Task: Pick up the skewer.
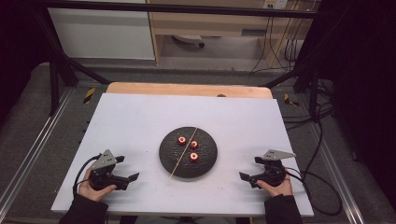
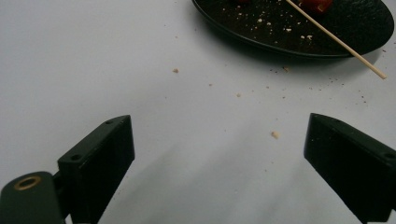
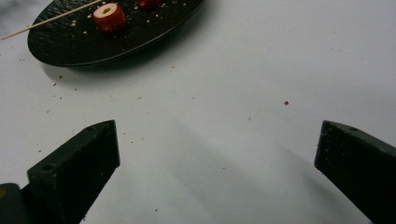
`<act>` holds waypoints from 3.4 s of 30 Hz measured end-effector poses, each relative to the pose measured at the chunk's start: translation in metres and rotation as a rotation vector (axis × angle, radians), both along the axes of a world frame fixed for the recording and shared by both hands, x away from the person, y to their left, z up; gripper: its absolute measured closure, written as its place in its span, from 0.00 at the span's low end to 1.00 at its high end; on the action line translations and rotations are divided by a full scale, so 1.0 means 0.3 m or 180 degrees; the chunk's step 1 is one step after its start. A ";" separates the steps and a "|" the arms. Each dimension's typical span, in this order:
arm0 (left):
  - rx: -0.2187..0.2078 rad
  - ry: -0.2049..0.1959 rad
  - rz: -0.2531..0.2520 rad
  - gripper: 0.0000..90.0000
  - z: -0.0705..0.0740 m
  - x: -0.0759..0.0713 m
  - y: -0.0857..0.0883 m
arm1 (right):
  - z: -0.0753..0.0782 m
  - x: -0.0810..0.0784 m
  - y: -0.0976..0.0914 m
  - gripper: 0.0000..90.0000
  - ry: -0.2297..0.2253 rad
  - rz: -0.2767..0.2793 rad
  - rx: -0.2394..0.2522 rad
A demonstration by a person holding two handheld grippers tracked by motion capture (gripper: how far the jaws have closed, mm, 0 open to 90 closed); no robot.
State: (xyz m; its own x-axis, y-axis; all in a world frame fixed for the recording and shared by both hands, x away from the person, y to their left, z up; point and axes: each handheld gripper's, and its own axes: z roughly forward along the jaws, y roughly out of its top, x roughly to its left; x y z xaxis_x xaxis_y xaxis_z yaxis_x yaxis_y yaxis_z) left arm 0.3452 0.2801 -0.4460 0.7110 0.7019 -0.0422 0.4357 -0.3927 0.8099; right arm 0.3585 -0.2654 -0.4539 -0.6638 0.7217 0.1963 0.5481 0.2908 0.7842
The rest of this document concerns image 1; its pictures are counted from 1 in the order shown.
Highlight white table board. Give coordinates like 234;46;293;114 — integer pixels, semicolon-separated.
50;92;315;217

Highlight black floor cables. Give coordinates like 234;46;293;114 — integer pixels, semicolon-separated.
280;77;335;133

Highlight hand-held gripper cable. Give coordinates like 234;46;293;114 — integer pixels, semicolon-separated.
72;153;103;198
283;167;344;217

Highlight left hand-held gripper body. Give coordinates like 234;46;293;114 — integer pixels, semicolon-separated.
89;148;131;191

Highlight right hand-held gripper cable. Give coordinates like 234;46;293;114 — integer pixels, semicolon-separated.
283;167;344;217

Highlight light wooden desk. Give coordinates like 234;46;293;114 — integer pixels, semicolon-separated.
145;0;314;68

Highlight white chair base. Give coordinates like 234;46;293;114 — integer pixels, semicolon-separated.
172;34;206;49

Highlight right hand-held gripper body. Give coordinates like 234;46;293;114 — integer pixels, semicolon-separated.
248;149;297;189

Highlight person's right hand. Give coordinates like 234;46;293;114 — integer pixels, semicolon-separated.
256;168;294;198

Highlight aluminium floor rail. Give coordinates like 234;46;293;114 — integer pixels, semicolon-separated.
0;88;75;213
309;122;366;224

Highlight black metal frame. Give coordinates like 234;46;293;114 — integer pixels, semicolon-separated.
32;0;323;123

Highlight black round plate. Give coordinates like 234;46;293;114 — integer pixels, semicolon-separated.
158;126;219;180

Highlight white power strip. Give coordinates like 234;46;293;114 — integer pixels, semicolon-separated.
262;0;290;10

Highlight left hand-held gripper cable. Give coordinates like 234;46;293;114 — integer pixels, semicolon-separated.
72;153;103;198

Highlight white cabinet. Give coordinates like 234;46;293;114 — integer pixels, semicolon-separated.
47;0;156;61

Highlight person's left hand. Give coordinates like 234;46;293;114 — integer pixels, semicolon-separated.
78;165;118;203

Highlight hanging black cables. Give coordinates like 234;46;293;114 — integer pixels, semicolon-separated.
249;14;313;75

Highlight black curtain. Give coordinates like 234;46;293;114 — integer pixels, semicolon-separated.
0;0;52;127
306;0;396;202

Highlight thin wooden skewer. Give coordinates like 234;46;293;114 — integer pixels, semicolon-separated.
169;126;199;180

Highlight wooden table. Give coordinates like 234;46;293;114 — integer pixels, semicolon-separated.
106;81;274;100

